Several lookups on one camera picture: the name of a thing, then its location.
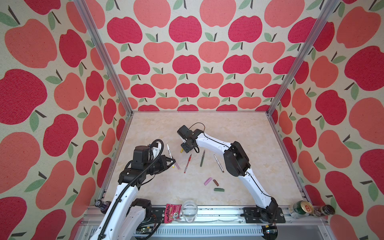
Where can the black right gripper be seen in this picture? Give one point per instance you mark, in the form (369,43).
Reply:
(184,148)

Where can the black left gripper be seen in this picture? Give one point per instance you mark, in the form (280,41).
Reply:
(162,160)

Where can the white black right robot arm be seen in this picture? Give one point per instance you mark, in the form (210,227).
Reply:
(237,164)

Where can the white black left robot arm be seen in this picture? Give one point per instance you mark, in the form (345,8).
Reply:
(126,213)

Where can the red pen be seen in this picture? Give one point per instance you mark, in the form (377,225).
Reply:
(188,162)

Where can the green pen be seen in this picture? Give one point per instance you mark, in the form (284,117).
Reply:
(202,159)

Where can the pink pen cap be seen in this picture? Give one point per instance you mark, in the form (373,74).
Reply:
(208,181)

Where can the white silver pen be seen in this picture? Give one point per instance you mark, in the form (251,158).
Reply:
(219,164)

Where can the clear glass bowl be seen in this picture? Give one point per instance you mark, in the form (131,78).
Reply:
(189,211)

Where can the pink snack packet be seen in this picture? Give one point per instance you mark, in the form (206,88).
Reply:
(172,213)

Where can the green drink can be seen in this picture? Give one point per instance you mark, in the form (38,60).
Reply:
(301,209)

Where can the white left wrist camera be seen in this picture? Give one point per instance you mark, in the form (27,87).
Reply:
(156,148)

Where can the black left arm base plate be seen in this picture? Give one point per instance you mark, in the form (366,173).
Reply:
(153,216)

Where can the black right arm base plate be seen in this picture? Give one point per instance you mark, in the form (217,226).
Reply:
(261,216)

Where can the aluminium left rear frame post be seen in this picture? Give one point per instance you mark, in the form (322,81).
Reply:
(90,24)

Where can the aluminium frame post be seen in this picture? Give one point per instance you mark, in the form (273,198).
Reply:
(90,24)
(319,24)

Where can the aluminium right rear frame post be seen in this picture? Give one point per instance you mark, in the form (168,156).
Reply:
(319,24)

